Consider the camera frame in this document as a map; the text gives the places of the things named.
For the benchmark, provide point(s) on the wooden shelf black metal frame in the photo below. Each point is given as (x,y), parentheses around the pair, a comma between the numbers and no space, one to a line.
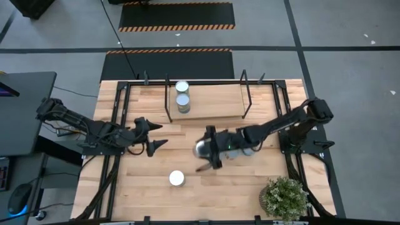
(218,100)

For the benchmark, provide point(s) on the potted plant in striped pot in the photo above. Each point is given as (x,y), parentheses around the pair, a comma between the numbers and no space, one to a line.
(286,198)

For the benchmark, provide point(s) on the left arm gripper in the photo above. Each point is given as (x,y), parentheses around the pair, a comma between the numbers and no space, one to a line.
(140,131)

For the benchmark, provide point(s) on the tall mixed vegetables can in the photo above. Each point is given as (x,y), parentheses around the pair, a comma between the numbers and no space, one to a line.
(176,178)

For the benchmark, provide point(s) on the black case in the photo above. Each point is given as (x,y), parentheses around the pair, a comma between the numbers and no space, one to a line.
(32,7)

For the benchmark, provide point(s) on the black mat hazard stripe edge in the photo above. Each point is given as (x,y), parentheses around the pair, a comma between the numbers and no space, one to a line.
(176,14)
(168,65)

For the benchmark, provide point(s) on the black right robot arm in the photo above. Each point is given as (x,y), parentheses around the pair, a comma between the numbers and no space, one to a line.
(281,123)

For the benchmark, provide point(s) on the black keyboard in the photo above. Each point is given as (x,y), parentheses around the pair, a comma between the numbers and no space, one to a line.
(3,178)

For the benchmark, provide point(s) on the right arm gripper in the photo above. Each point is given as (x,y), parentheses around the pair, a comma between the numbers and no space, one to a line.
(229,142)

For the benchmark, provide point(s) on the tall peas can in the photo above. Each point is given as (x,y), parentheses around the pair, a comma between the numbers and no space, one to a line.
(182,87)

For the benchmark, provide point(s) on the tall oranges can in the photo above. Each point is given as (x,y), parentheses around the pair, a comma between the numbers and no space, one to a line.
(183,101)

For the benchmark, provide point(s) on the desk computer screen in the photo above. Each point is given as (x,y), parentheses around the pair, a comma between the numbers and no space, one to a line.
(7,90)

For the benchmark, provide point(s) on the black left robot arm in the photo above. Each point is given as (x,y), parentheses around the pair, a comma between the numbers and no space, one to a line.
(90,128)

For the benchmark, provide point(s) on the black computer mouse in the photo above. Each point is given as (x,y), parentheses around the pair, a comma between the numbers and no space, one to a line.
(19,198)

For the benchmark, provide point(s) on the short teal can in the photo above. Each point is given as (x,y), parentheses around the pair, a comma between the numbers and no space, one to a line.
(249,152)
(232,156)

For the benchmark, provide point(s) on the small black electronics box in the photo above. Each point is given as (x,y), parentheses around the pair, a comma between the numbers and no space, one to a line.
(64,132)

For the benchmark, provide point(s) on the black aluminium table frame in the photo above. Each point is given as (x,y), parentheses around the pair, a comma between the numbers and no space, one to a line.
(140,83)

